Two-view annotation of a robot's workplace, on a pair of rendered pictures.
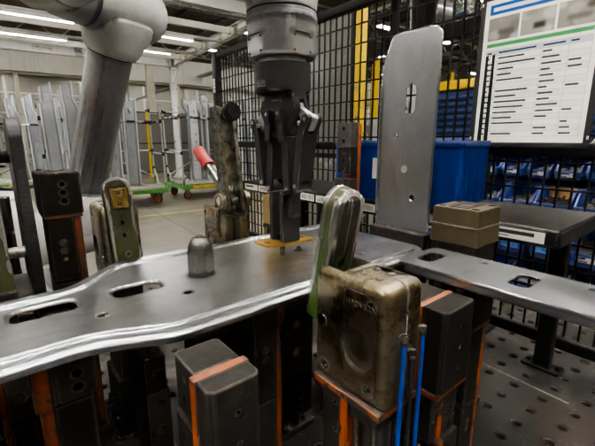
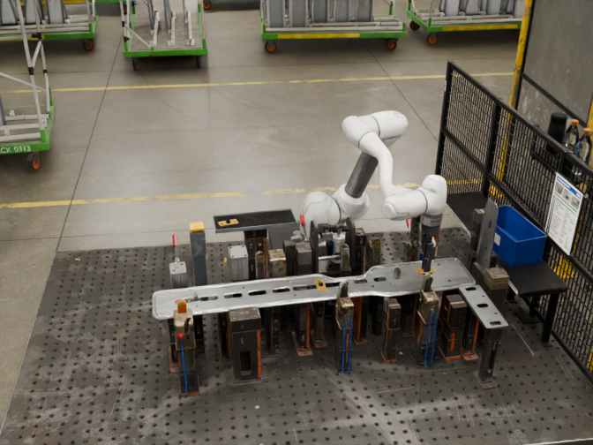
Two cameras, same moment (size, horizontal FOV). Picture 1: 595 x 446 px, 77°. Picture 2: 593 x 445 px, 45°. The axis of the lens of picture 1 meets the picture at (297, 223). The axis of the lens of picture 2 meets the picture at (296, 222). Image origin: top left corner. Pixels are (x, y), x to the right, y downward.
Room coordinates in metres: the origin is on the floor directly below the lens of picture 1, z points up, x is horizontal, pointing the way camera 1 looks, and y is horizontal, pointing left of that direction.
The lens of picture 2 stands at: (-2.06, -0.69, 2.75)
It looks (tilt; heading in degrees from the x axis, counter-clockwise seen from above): 30 degrees down; 28
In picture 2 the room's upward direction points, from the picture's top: straight up
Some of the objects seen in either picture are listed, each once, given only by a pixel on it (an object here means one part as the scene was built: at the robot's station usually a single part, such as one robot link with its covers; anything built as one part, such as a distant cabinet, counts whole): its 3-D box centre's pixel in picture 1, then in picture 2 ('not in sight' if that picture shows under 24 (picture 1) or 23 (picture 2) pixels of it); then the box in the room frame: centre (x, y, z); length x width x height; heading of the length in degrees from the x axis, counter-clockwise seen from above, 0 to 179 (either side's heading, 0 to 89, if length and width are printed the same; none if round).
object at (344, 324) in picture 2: not in sight; (343, 333); (0.13, 0.22, 0.87); 0.12 x 0.09 x 0.35; 39
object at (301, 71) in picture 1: (282, 100); (430, 231); (0.52, 0.02, 1.21); 0.08 x 0.07 x 0.09; 39
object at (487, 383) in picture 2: not in sight; (489, 352); (0.32, -0.34, 0.84); 0.11 x 0.06 x 0.29; 39
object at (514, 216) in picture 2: (406, 169); (509, 234); (0.87, -0.25, 1.10); 0.30 x 0.17 x 0.13; 47
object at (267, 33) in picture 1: (282, 41); (431, 216); (0.52, 0.02, 1.29); 0.09 x 0.09 x 0.06
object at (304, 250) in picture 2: not in sight; (303, 282); (0.36, 0.53, 0.89); 0.13 x 0.11 x 0.38; 39
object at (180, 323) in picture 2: not in sight; (187, 352); (-0.29, 0.72, 0.88); 0.15 x 0.11 x 0.36; 39
